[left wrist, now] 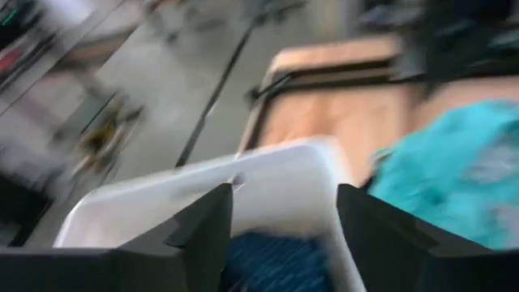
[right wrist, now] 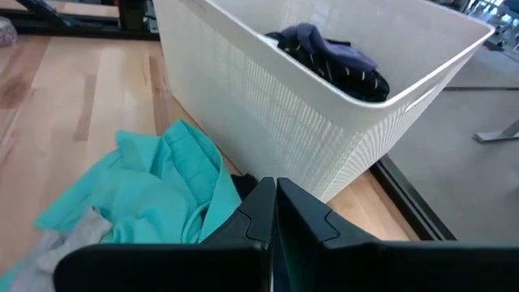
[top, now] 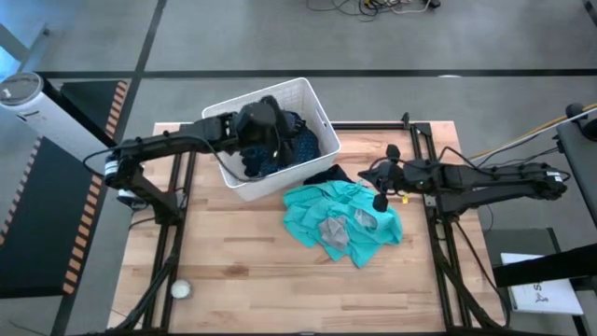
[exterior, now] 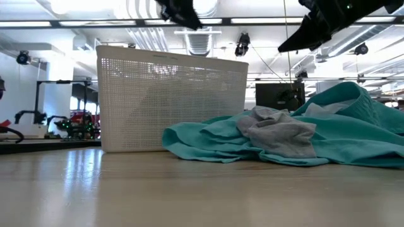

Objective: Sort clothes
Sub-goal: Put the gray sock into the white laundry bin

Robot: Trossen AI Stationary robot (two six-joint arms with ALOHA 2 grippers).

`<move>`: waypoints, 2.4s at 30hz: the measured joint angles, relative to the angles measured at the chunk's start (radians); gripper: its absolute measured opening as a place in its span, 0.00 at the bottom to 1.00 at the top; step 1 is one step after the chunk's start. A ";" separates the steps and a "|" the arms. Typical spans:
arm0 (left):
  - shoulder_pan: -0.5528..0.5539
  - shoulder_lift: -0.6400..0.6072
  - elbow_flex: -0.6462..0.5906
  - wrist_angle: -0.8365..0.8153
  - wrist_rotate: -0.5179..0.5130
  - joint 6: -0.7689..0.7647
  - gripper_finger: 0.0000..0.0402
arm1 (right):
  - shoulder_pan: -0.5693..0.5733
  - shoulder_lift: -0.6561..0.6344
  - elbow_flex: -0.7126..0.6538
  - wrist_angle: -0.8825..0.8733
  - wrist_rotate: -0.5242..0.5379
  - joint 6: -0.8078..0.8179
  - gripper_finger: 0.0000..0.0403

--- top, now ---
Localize black padded seat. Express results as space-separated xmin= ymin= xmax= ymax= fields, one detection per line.
xmin=554 ymin=102 xmax=597 ymax=216

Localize small grey garment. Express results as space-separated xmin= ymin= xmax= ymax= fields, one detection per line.
xmin=318 ymin=215 xmax=351 ymax=251

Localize black aluminium table frame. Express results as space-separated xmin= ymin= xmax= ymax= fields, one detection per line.
xmin=109 ymin=120 xmax=509 ymax=336

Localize black flat bar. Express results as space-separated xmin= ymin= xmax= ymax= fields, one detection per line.
xmin=493 ymin=242 xmax=597 ymax=288

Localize small white ball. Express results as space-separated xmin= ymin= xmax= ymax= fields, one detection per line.
xmin=170 ymin=278 xmax=193 ymax=300

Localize tangled floor cables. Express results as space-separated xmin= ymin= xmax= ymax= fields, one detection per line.
xmin=305 ymin=0 xmax=442 ymax=20

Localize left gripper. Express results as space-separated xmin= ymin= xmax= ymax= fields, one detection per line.
xmin=261 ymin=95 xmax=300 ymax=169

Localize navy dotted garment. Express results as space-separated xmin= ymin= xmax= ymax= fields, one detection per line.
xmin=240 ymin=111 xmax=323 ymax=178

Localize grey metal post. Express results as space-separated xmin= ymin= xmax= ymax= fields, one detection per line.
xmin=0 ymin=21 xmax=50 ymax=64

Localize black orange-striped floor mat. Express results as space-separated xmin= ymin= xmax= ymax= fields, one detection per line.
xmin=0 ymin=78 xmax=130 ymax=300

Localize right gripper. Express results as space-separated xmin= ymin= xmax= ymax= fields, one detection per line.
xmin=357 ymin=143 xmax=415 ymax=214

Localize teal garment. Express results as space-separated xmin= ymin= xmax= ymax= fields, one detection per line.
xmin=282 ymin=179 xmax=405 ymax=270

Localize white tower fan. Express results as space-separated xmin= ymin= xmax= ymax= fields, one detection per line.
xmin=0 ymin=70 xmax=111 ymax=164

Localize orange rod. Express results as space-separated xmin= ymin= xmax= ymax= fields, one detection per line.
xmin=501 ymin=103 xmax=597 ymax=151

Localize white plastic laundry basket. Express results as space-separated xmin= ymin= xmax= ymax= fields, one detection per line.
xmin=201 ymin=77 xmax=342 ymax=203

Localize white paper booklet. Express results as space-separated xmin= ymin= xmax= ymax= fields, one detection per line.
xmin=500 ymin=251 xmax=585 ymax=316

